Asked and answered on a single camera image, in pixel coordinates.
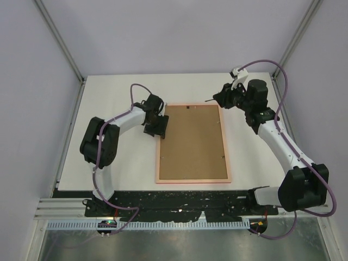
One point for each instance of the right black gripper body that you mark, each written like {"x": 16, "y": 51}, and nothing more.
{"x": 240, "y": 97}

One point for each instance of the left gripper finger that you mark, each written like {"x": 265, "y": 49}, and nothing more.
{"x": 152, "y": 130}
{"x": 160, "y": 128}

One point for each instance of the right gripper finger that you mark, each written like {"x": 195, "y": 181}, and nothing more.
{"x": 226, "y": 89}
{"x": 226, "y": 101}

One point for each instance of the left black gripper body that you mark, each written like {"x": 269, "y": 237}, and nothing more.
{"x": 154, "y": 119}

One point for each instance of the pink wooden photo frame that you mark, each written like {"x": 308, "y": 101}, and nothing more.
{"x": 194, "y": 144}

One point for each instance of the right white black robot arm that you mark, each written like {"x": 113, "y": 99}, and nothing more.
{"x": 304, "y": 182}

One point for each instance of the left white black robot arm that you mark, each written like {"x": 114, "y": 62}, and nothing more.
{"x": 100, "y": 142}

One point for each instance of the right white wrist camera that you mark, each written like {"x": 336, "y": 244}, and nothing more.
{"x": 238, "y": 76}

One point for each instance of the brown frame backing board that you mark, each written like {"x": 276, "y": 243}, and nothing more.
{"x": 191, "y": 142}

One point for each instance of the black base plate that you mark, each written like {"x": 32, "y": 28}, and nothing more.
{"x": 171, "y": 206}

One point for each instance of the white slotted cable duct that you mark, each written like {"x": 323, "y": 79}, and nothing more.
{"x": 69, "y": 225}

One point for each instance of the right aluminium corner post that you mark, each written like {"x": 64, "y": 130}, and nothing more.
{"x": 300, "y": 31}

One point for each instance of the aluminium corner post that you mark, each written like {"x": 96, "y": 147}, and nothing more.
{"x": 58, "y": 38}
{"x": 300, "y": 31}

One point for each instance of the left aluminium corner post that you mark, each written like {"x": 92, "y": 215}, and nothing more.
{"x": 58, "y": 38}

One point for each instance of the aluminium front rail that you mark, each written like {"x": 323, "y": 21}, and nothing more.
{"x": 60, "y": 207}

